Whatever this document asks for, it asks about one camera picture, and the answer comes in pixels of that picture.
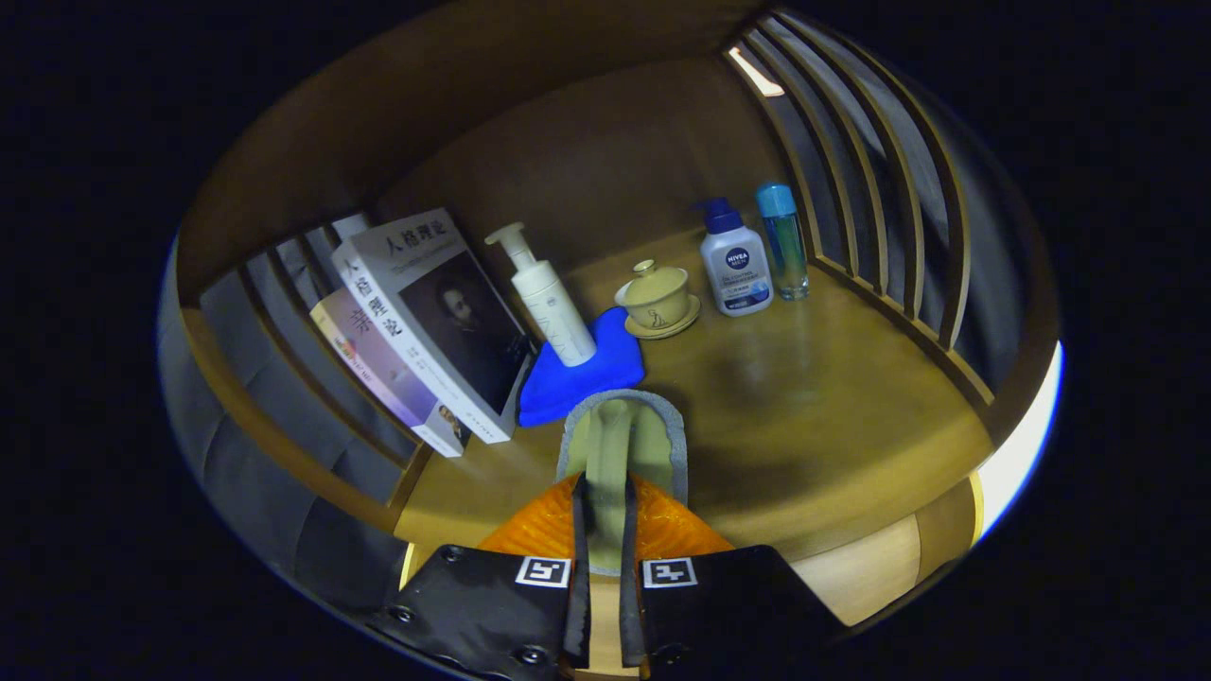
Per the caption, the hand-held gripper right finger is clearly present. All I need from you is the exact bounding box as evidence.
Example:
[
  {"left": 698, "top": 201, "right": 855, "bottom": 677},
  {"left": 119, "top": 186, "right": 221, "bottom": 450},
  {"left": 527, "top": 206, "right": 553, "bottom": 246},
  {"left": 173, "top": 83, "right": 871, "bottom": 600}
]
[{"left": 620, "top": 473, "right": 852, "bottom": 680}]

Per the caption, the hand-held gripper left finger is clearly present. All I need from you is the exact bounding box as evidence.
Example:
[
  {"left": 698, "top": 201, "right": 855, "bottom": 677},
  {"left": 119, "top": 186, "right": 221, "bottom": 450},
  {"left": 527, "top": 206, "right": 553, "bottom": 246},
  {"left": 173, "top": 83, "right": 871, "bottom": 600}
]
[{"left": 367, "top": 473, "right": 592, "bottom": 680}]

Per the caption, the wooden countertop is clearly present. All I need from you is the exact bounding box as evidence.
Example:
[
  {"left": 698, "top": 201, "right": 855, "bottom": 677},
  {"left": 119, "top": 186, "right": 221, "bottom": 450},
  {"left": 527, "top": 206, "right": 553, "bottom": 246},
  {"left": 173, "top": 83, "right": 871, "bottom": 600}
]
[{"left": 393, "top": 227, "right": 994, "bottom": 568}]

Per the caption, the brown wooden cabinet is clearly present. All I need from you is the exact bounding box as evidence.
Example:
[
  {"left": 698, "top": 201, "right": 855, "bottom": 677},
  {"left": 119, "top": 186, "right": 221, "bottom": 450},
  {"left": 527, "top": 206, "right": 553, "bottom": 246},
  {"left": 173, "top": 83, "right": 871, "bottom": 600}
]
[{"left": 156, "top": 0, "right": 1061, "bottom": 644}]

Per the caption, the blue folded cloth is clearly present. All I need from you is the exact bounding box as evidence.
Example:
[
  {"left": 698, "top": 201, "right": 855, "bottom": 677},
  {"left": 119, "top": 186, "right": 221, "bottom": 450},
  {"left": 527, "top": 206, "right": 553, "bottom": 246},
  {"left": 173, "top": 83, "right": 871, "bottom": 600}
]
[{"left": 518, "top": 306, "right": 646, "bottom": 428}]

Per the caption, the white pump bottle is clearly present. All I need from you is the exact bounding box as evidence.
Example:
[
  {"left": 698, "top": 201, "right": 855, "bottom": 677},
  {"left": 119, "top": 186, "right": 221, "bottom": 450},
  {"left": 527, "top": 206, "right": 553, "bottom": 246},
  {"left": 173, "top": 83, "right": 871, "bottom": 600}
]
[{"left": 485, "top": 222, "right": 598, "bottom": 368}]

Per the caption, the yellow lidded teacup with saucer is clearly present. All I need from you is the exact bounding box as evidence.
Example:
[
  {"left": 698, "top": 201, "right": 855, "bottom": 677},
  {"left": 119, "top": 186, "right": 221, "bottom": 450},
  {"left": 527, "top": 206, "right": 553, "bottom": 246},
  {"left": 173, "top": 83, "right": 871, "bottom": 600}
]
[{"left": 614, "top": 259, "right": 702, "bottom": 341}]

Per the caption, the purple book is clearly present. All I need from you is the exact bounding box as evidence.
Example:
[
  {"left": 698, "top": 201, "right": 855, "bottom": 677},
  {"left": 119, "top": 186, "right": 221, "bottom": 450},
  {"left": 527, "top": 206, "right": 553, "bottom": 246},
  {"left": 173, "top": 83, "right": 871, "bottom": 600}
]
[{"left": 309, "top": 287, "right": 469, "bottom": 459}]

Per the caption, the white book with portrait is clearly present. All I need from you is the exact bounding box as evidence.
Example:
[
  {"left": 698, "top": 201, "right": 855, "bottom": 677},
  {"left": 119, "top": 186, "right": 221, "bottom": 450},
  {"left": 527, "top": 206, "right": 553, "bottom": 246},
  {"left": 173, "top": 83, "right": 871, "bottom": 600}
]
[{"left": 330, "top": 207, "right": 533, "bottom": 445}]

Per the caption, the white lotion bottle blue cap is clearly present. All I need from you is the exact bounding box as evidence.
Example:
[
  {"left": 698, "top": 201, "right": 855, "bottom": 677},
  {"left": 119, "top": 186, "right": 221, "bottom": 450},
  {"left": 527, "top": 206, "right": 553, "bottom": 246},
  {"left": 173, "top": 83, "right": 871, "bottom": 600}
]
[{"left": 697, "top": 198, "right": 775, "bottom": 317}]

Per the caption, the teal bottle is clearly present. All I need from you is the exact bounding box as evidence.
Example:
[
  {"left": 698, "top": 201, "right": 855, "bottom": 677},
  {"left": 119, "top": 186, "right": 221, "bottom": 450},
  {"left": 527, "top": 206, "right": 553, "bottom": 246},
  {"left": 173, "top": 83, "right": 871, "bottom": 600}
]
[{"left": 754, "top": 183, "right": 811, "bottom": 302}]

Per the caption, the white box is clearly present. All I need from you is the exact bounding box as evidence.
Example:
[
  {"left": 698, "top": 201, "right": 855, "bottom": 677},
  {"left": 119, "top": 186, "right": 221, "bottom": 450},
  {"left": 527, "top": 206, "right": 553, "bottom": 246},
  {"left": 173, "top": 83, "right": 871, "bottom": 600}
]
[{"left": 974, "top": 340, "right": 1065, "bottom": 545}]

